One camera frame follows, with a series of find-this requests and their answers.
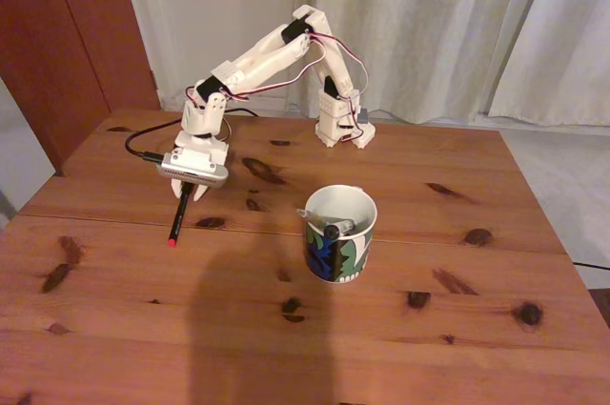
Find black pen with red end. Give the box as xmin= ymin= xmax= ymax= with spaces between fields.
xmin=167 ymin=180 xmax=193 ymax=248

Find green mechanical pencil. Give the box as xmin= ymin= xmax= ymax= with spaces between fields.
xmin=295 ymin=208 xmax=331 ymax=226

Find white whiteboard marker black cap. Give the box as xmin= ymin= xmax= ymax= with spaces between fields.
xmin=323 ymin=217 xmax=356 ymax=240

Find white mug with green-blue pattern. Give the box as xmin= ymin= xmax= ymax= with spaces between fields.
xmin=304 ymin=184 xmax=378 ymax=285

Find brown wooden cabinet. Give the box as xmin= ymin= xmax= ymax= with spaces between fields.
xmin=0 ymin=0 xmax=162 ymax=177

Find white curtain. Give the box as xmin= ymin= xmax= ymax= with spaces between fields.
xmin=285 ymin=0 xmax=559 ymax=127
xmin=488 ymin=0 xmax=610 ymax=129

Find silver camera box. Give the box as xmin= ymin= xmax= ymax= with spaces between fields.
xmin=159 ymin=152 xmax=231 ymax=190

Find black camera cable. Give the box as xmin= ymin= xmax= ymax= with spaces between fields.
xmin=125 ymin=108 xmax=259 ymax=166

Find red white servo wires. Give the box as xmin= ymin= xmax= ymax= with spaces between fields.
xmin=184 ymin=31 xmax=372 ymax=140

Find black floor cable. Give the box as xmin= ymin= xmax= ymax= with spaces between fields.
xmin=570 ymin=259 xmax=610 ymax=273

